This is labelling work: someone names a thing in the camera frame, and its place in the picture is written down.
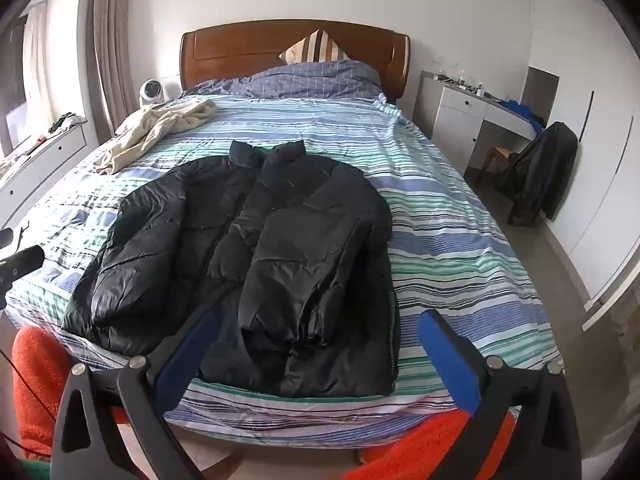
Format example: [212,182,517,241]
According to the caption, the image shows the white desk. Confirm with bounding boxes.
[432,72,543,176]

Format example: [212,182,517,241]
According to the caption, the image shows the white windowsill cabinet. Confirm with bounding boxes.
[0,120,92,228]

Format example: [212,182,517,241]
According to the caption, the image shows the black bag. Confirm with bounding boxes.
[495,121,579,226]

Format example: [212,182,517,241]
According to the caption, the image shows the wooden headboard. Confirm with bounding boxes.
[180,26,411,106]

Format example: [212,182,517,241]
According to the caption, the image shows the white wardrobe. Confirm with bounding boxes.
[520,0,640,328]

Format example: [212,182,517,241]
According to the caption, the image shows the black puffer jacket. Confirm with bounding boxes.
[62,141,399,398]

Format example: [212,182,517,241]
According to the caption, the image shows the small white fan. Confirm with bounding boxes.
[139,79,161,107]

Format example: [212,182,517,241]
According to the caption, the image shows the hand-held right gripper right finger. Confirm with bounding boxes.
[417,308,583,480]

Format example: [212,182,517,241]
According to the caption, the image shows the beige knitted garment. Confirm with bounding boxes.
[95,99,217,176]

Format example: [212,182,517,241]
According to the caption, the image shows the orange fleece trousers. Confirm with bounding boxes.
[11,327,517,480]

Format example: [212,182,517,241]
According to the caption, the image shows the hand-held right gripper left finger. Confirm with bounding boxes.
[50,307,221,480]

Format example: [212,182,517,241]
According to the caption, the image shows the blue-grey pillow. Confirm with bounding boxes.
[182,59,388,101]

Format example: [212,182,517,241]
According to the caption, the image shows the thin black cable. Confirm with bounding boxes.
[0,347,58,461]

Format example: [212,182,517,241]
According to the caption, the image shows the clutter on windowsill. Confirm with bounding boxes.
[35,111,87,147]

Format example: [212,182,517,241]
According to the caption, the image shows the wooden chair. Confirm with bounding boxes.
[475,146,517,186]

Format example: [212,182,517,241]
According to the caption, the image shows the blue cloth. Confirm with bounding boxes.
[500,100,547,133]

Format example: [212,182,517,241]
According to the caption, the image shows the beige curtain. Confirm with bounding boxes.
[87,0,133,136]

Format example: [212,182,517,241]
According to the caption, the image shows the brown striped pillow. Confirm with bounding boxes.
[278,30,351,65]

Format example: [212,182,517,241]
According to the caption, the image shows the bed with striped sheet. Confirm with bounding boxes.
[0,95,563,448]

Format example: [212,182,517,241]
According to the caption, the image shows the green garment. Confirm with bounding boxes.
[20,457,56,480]

